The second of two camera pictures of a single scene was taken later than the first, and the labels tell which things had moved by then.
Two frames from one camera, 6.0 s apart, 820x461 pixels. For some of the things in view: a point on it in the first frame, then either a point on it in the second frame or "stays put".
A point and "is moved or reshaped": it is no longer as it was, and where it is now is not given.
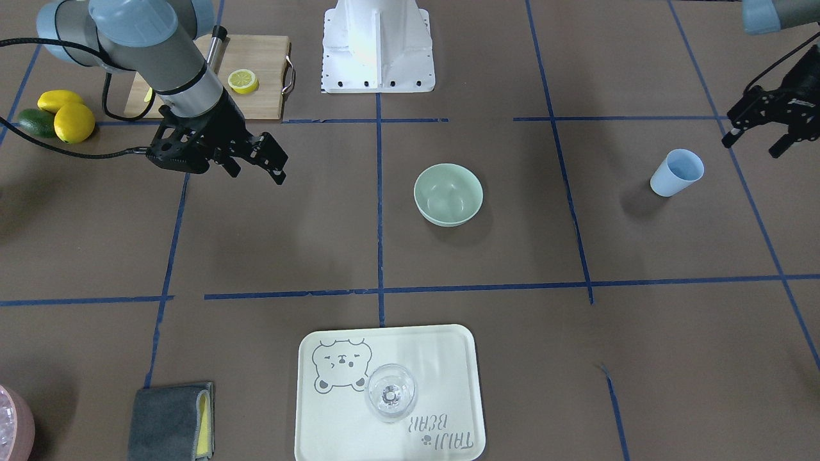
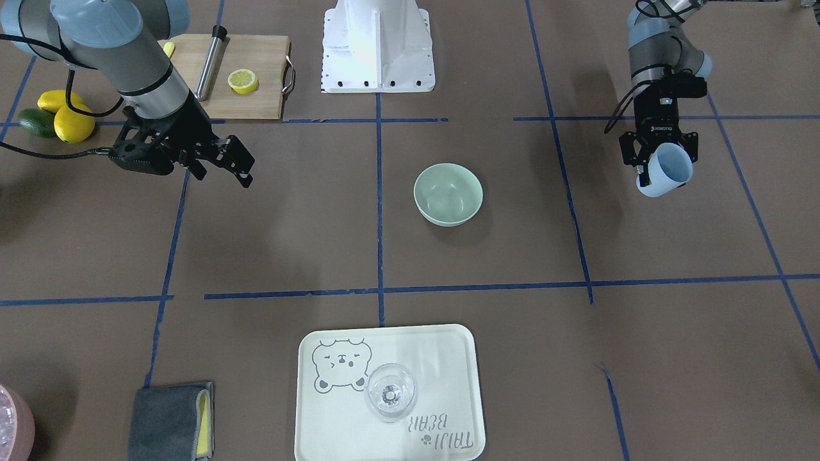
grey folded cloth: [173, 423] stays put
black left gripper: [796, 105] → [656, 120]
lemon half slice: [243, 81] stays put
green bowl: [448, 194] stays put
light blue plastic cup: [680, 168] is moved or reshaped
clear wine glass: [391, 393] stays put
